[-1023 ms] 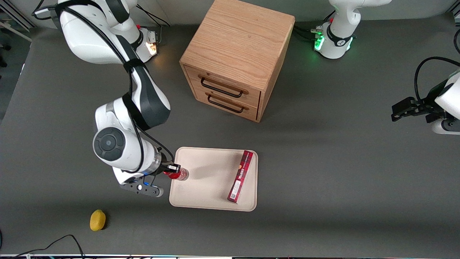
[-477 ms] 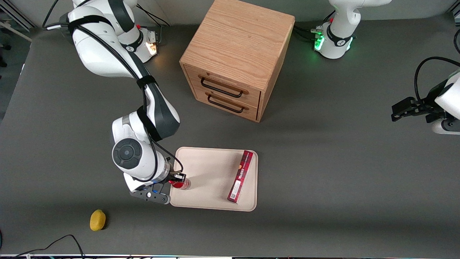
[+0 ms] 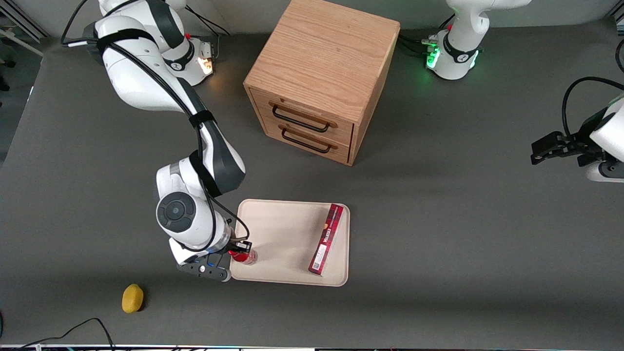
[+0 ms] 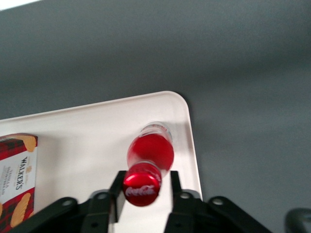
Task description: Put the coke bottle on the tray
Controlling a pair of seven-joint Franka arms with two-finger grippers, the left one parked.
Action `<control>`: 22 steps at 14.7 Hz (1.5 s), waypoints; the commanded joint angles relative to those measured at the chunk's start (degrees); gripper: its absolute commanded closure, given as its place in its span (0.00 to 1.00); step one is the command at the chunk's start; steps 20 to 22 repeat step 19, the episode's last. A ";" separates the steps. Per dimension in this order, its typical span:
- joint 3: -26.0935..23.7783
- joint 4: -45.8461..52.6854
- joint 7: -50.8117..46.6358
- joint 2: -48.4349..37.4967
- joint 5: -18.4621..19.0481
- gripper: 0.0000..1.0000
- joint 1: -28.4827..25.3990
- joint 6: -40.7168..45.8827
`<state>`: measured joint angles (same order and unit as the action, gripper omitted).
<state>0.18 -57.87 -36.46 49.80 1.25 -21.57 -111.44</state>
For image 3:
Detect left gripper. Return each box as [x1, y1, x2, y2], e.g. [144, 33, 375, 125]
[530, 108, 611, 168]

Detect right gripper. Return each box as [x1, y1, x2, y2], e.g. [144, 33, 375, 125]
[169, 237, 253, 268]

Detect red coke bottle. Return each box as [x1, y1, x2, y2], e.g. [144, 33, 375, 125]
[228, 248, 258, 266]

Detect beige plastic tray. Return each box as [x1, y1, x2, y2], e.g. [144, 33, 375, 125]
[229, 198, 351, 287]

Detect long red cardboard box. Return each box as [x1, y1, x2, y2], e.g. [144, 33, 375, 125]
[308, 203, 345, 276]

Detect yellow lemon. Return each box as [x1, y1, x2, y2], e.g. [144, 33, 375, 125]
[121, 284, 144, 313]

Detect wooden drawer cabinet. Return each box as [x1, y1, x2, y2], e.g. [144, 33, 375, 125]
[243, 0, 401, 167]

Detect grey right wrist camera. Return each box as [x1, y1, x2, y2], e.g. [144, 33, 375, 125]
[176, 253, 233, 283]

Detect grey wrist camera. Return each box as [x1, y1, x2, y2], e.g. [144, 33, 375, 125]
[176, 253, 233, 283]
[586, 160, 624, 183]

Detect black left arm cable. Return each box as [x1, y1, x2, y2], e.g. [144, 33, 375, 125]
[562, 76, 624, 138]

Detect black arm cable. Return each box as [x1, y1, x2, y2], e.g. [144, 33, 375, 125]
[61, 0, 251, 247]
[562, 76, 624, 138]

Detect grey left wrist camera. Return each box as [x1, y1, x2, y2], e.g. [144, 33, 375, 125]
[586, 160, 624, 183]

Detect black drawer handle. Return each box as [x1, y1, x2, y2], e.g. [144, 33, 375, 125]
[281, 126, 333, 155]
[272, 104, 332, 133]

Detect thin black table cable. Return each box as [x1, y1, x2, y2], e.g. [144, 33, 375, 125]
[0, 317, 116, 351]

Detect black left base cables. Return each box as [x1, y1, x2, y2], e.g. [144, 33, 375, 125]
[397, 15, 455, 58]

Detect black base cables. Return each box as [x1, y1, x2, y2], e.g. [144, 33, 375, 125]
[397, 15, 455, 58]
[182, 5, 234, 38]

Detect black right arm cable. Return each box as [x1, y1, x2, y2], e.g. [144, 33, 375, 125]
[61, 0, 251, 247]

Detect black right base cables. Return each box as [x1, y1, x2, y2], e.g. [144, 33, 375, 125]
[182, 5, 234, 38]

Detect aluminium frame rail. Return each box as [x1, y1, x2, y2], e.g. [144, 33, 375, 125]
[0, 0, 50, 57]

